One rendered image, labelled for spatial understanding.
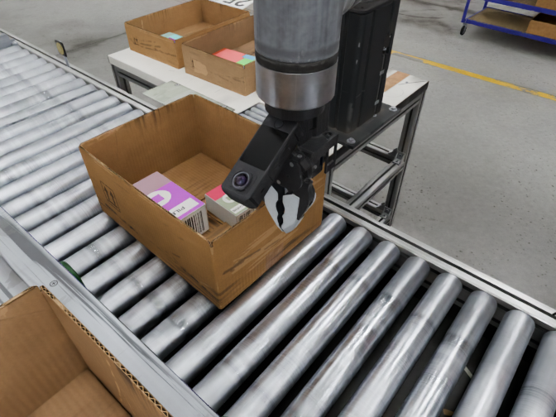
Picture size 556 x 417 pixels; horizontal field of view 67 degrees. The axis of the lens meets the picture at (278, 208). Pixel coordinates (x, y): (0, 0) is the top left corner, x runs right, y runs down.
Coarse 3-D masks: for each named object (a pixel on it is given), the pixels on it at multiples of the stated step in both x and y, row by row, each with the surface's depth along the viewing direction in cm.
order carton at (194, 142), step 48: (192, 96) 97; (96, 144) 84; (144, 144) 93; (192, 144) 104; (240, 144) 94; (96, 192) 88; (192, 192) 95; (144, 240) 83; (192, 240) 66; (240, 240) 68; (288, 240) 81; (240, 288) 75
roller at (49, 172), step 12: (72, 156) 108; (48, 168) 104; (60, 168) 105; (72, 168) 107; (24, 180) 100; (36, 180) 102; (48, 180) 103; (0, 192) 97; (12, 192) 98; (24, 192) 100; (0, 204) 97
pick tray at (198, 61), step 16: (208, 32) 145; (224, 32) 151; (240, 32) 157; (192, 48) 135; (208, 48) 148; (240, 48) 158; (192, 64) 139; (208, 64) 134; (224, 64) 129; (240, 64) 126; (208, 80) 139; (224, 80) 134; (240, 80) 129
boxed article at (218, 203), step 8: (208, 192) 89; (216, 192) 89; (208, 200) 89; (216, 200) 87; (224, 200) 87; (232, 200) 87; (208, 208) 91; (216, 208) 88; (224, 208) 86; (232, 208) 85; (240, 208) 85; (248, 208) 86; (216, 216) 90; (224, 216) 87; (232, 216) 85; (240, 216) 85; (232, 224) 86
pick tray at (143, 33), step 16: (192, 0) 172; (208, 0) 172; (144, 16) 158; (160, 16) 163; (176, 16) 169; (192, 16) 175; (208, 16) 176; (224, 16) 171; (240, 16) 158; (128, 32) 154; (144, 32) 147; (160, 32) 166; (176, 32) 170; (192, 32) 170; (144, 48) 153; (160, 48) 147; (176, 48) 142; (176, 64) 145
